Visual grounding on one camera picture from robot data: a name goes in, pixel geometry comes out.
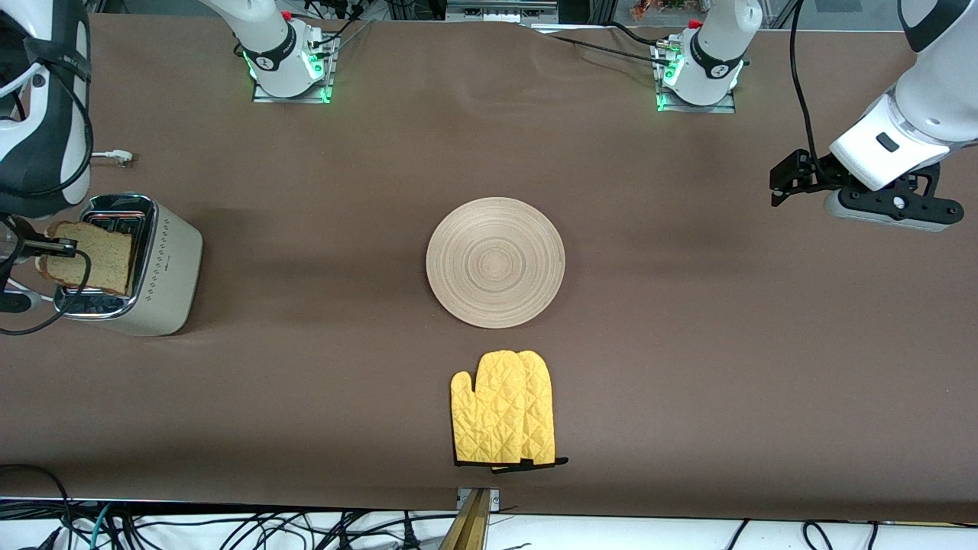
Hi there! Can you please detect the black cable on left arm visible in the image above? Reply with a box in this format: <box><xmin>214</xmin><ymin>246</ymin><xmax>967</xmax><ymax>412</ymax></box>
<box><xmin>789</xmin><ymin>0</ymin><xmax>827</xmax><ymax>165</ymax></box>

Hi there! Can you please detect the yellow quilted oven mitt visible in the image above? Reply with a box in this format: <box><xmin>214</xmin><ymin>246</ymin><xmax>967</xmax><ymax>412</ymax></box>
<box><xmin>489</xmin><ymin>350</ymin><xmax>570</xmax><ymax>474</ymax></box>
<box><xmin>450</xmin><ymin>350</ymin><xmax>536</xmax><ymax>468</ymax></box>

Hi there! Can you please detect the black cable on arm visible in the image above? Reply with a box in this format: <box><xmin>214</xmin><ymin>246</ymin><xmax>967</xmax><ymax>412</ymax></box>
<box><xmin>789</xmin><ymin>0</ymin><xmax>827</xmax><ymax>165</ymax></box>
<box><xmin>0</xmin><ymin>31</ymin><xmax>95</xmax><ymax>337</ymax></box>

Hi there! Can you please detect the gold aluminium bar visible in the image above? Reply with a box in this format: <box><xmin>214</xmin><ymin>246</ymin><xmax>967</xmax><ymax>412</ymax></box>
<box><xmin>439</xmin><ymin>489</ymin><xmax>494</xmax><ymax>550</ymax></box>

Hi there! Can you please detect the black looped floor cable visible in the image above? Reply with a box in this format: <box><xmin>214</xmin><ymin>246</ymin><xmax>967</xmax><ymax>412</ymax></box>
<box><xmin>0</xmin><ymin>463</ymin><xmax>74</xmax><ymax>550</ymax></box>

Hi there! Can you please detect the beige two-slot toaster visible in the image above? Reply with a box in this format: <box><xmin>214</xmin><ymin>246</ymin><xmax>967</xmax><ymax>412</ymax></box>
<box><xmin>53</xmin><ymin>193</ymin><xmax>204</xmax><ymax>337</ymax></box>

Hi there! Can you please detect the black table cable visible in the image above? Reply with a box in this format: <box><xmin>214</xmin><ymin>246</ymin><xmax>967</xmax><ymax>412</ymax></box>
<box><xmin>610</xmin><ymin>21</ymin><xmax>659</xmax><ymax>48</ymax></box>
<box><xmin>544</xmin><ymin>34</ymin><xmax>675</xmax><ymax>66</ymax></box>

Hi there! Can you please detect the brown bread slice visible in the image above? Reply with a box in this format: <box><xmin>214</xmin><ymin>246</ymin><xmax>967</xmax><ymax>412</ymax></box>
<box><xmin>36</xmin><ymin>222</ymin><xmax>135</xmax><ymax>297</ymax></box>

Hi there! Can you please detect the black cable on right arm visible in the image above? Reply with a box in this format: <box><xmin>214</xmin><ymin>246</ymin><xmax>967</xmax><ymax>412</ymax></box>
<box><xmin>0</xmin><ymin>31</ymin><xmax>95</xmax><ymax>337</ymax></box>

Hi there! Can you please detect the teal cable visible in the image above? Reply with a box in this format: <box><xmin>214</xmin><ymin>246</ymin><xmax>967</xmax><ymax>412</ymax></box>
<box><xmin>87</xmin><ymin>503</ymin><xmax>114</xmax><ymax>550</ymax></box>

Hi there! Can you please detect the round wooden plate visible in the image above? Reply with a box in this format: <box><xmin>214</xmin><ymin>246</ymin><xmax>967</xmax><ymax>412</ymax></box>
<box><xmin>426</xmin><ymin>196</ymin><xmax>566</xmax><ymax>329</ymax></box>

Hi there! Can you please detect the white toaster power cable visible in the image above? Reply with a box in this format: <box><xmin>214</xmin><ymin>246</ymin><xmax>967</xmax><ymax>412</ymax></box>
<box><xmin>6</xmin><ymin>150</ymin><xmax>135</xmax><ymax>301</ymax></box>

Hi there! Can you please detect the grey box behind table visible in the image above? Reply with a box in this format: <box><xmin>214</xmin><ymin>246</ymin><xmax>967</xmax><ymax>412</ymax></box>
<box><xmin>445</xmin><ymin>0</ymin><xmax>559</xmax><ymax>22</ymax></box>

